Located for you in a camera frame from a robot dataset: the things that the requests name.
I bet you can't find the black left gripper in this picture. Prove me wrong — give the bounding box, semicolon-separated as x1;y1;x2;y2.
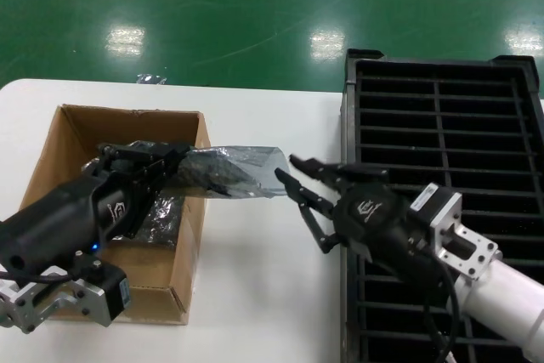
0;141;192;283

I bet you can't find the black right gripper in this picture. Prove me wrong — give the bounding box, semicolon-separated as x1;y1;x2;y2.
275;153;451;296

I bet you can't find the grey antistatic bag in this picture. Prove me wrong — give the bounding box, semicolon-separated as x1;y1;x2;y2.
82;139;290;201

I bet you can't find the bagged graphics card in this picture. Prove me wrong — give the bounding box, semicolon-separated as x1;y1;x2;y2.
138;190;188;249

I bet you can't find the brown cardboard box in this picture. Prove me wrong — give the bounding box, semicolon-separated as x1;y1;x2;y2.
19;103;213;326

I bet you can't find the black slotted container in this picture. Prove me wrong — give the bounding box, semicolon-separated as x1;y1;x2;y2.
337;48;544;363

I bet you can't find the shiny plastic floor scrap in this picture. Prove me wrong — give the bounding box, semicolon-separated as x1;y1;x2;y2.
135;73;167;86

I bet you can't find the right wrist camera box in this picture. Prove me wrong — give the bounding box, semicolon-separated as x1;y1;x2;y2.
410;182;443;218

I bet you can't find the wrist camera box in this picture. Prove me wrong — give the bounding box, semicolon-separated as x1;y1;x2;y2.
98;259;131;326
410;182;443;218

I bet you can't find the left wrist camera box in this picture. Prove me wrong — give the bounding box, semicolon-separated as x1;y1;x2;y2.
98;259;131;326

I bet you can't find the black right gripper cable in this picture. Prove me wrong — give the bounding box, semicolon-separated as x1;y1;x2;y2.
407;243;460;363

